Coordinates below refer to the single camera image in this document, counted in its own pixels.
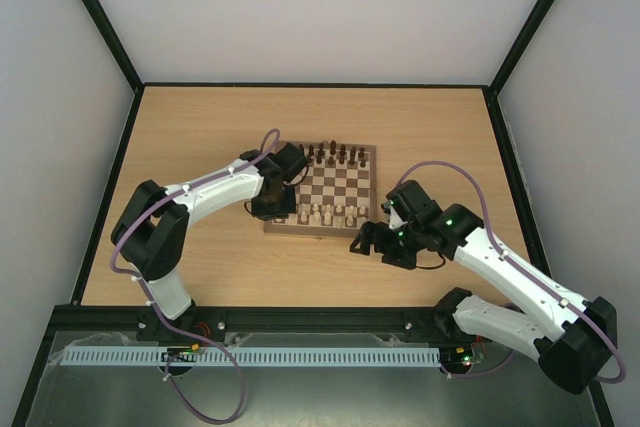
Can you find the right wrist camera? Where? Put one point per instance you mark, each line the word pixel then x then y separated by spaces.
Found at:
pixel 395 222

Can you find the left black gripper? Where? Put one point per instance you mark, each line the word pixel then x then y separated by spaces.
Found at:
pixel 262 213

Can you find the wooden chess board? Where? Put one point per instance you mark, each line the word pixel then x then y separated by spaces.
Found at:
pixel 344 185

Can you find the left circuit board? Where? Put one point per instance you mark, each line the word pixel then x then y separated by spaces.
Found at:
pixel 184 354

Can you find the black aluminium frame rail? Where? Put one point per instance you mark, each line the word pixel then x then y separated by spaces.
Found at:
pixel 414 324

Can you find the grey slotted cable duct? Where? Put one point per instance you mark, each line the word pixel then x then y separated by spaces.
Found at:
pixel 258 357

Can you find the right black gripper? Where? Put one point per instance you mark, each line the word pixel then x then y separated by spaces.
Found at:
pixel 382 242

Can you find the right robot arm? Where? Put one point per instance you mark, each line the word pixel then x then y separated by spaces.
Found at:
pixel 567 335

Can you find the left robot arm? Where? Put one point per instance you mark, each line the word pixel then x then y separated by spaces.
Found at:
pixel 151 232

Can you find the right circuit board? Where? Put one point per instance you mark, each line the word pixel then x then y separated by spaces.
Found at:
pixel 464 356

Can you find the circuit board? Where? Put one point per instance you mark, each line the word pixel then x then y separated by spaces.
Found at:
pixel 184 354
pixel 464 356

